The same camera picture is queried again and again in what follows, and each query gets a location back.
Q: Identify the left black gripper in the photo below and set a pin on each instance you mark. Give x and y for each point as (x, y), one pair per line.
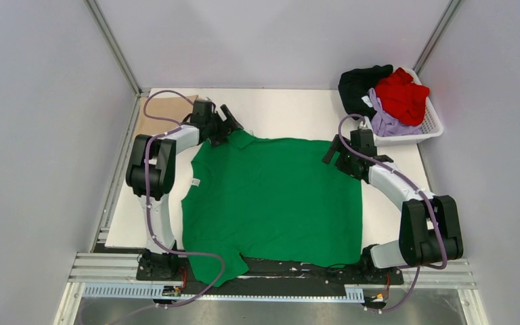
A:
(226, 126)

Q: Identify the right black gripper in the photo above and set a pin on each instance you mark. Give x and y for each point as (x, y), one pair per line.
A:
(334, 147)

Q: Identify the green t shirt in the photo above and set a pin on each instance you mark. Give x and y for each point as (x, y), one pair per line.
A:
(268, 199)

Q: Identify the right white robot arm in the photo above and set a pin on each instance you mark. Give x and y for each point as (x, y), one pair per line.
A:
(429, 228)

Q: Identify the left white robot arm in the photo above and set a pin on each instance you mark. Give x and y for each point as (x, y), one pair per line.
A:
(151, 176)

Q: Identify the lilac t shirt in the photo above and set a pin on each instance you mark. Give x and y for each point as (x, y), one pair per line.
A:
(385, 125)

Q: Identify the folded beige t shirt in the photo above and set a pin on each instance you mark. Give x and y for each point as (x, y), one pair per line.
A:
(174, 108)

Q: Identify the black t shirt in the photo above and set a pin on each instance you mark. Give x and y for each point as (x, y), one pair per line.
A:
(354, 85)

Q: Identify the red t shirt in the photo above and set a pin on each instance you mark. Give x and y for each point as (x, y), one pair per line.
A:
(402, 98)

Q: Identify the white laundry basket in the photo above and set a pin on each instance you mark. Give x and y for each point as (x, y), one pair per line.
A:
(430, 127)

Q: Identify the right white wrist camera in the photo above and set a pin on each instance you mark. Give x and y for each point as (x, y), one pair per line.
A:
(364, 123)

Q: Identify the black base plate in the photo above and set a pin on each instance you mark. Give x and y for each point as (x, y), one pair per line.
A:
(268, 277)

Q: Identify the aluminium frame rail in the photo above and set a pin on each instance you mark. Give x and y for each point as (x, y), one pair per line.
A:
(122, 268)

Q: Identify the white slotted cable duct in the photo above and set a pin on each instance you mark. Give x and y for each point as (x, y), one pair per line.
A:
(162, 292)

